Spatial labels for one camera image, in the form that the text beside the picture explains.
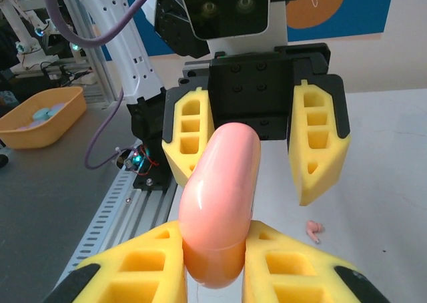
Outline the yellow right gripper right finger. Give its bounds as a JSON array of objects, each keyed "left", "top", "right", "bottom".
[{"left": 242, "top": 220, "right": 391, "bottom": 303}]

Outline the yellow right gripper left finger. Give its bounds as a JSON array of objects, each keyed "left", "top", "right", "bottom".
[{"left": 43, "top": 220, "right": 187, "bottom": 303}]

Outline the pink wireless earbud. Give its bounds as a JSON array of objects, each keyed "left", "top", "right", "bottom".
[{"left": 306, "top": 219, "right": 325, "bottom": 244}]

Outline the pink earbud charging case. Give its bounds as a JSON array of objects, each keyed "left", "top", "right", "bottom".
[{"left": 178, "top": 122, "right": 263, "bottom": 290}]

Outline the teal round case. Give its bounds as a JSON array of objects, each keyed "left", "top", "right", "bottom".
[{"left": 32, "top": 107, "right": 51, "bottom": 122}]

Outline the circuit board with green LED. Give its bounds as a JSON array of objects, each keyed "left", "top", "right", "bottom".
[{"left": 115, "top": 145, "right": 159, "bottom": 176}]

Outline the yellow plastic tray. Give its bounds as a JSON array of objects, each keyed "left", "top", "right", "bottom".
[{"left": 0, "top": 85, "right": 88, "bottom": 149}]

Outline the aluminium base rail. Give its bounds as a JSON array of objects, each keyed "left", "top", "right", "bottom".
[{"left": 99, "top": 178, "right": 179, "bottom": 274}]

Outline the slotted grey cable duct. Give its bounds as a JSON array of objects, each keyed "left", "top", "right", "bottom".
[{"left": 55, "top": 169, "right": 141, "bottom": 286}]

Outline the aluminium frame post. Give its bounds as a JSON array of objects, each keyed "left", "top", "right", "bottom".
[{"left": 59, "top": 0, "right": 117, "bottom": 109}]

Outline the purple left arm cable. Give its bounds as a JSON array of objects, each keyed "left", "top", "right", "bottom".
[{"left": 40, "top": 0, "right": 164, "bottom": 170}]

